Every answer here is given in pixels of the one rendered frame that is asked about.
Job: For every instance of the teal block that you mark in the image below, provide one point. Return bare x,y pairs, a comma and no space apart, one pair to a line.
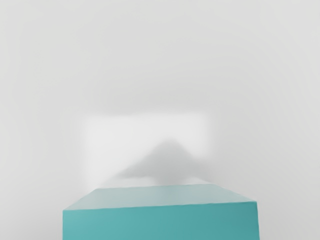
160,220

